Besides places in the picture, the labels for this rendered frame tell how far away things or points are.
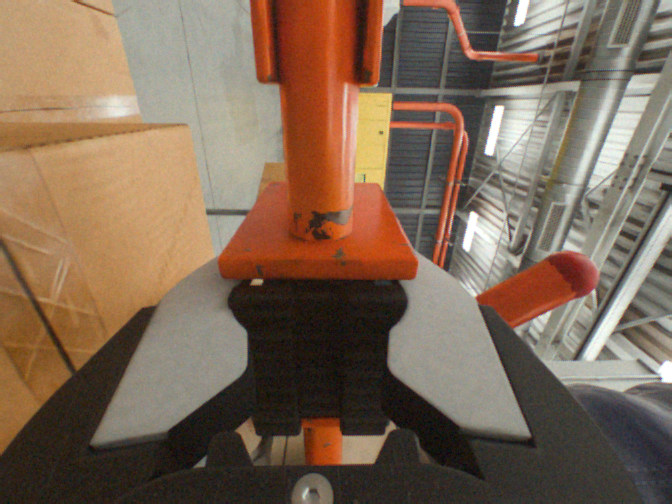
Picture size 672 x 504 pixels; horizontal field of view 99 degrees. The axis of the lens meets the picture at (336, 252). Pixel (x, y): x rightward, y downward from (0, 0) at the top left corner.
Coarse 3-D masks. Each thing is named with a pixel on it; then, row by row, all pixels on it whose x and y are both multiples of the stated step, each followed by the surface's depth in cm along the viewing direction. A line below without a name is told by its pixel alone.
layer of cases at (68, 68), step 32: (0, 0) 46; (32, 0) 51; (64, 0) 57; (96, 0) 65; (0, 32) 46; (32, 32) 51; (64, 32) 57; (96, 32) 65; (0, 64) 46; (32, 64) 51; (64, 64) 57; (96, 64) 65; (0, 96) 46; (32, 96) 51; (64, 96) 57; (96, 96) 66; (128, 96) 76
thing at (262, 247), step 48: (240, 240) 9; (288, 240) 9; (384, 240) 9; (240, 288) 8; (288, 288) 8; (336, 288) 9; (384, 288) 8; (288, 336) 9; (336, 336) 10; (384, 336) 9; (288, 384) 10; (336, 384) 11; (288, 432) 11; (384, 432) 11
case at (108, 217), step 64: (0, 128) 21; (64, 128) 21; (128, 128) 22; (0, 192) 12; (64, 192) 15; (128, 192) 19; (192, 192) 29; (0, 256) 12; (64, 256) 15; (128, 256) 19; (192, 256) 29; (0, 320) 12; (64, 320) 15; (128, 320) 20; (0, 384) 12; (0, 448) 12
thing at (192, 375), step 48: (192, 288) 9; (144, 336) 7; (192, 336) 7; (240, 336) 7; (144, 384) 6; (192, 384) 6; (240, 384) 6; (96, 432) 5; (144, 432) 5; (192, 432) 6
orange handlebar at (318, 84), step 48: (288, 0) 6; (336, 0) 6; (384, 0) 6; (288, 48) 7; (336, 48) 7; (288, 96) 7; (336, 96) 7; (288, 144) 8; (336, 144) 8; (288, 192) 9; (336, 192) 8; (336, 240) 9; (336, 432) 15
